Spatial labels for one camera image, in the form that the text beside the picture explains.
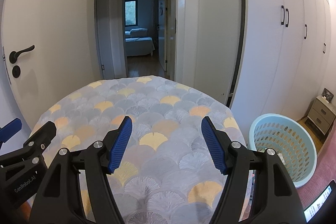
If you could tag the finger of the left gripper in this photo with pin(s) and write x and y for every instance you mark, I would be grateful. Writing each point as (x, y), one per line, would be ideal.
(10, 130)
(30, 156)

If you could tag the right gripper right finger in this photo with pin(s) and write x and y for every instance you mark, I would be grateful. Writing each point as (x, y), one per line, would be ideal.
(274, 200)

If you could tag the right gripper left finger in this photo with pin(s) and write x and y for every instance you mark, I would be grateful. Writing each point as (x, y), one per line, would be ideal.
(76, 189)

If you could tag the smartphone with lit screen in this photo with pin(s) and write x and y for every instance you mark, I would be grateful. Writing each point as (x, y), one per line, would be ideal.
(322, 210)

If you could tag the pink bed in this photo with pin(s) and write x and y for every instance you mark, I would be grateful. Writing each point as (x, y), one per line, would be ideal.
(325, 172)

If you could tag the light blue laundry basket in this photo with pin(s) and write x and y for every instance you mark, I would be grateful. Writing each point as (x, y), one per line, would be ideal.
(289, 140)

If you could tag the grey bedside table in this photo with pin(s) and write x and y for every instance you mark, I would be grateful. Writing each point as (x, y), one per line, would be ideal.
(322, 114)

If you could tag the fan-pattern tablecloth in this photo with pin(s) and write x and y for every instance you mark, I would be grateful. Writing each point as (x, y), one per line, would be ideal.
(166, 174)

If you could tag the white wardrobe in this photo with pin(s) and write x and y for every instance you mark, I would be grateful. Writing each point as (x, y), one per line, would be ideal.
(285, 56)

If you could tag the distant blue bed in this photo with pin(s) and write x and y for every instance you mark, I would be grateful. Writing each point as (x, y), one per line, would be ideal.
(138, 43)

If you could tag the black door handle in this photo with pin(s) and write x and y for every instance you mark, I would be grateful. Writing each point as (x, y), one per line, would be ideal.
(13, 57)

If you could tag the photo frame on nightstand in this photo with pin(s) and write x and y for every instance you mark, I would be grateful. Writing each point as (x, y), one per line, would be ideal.
(327, 95)

